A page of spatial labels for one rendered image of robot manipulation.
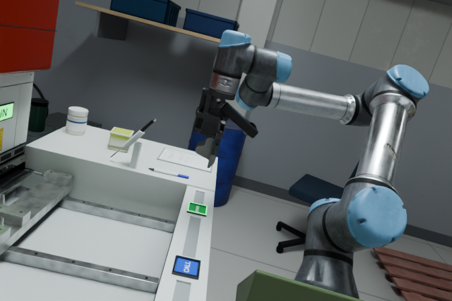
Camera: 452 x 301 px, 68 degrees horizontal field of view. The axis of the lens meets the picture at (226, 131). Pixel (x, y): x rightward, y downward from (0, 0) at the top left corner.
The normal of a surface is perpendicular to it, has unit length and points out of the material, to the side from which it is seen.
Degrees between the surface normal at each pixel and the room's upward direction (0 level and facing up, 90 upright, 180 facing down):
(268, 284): 90
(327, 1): 90
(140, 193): 90
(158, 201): 90
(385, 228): 53
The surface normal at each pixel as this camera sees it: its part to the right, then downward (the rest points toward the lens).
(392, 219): 0.22, -0.34
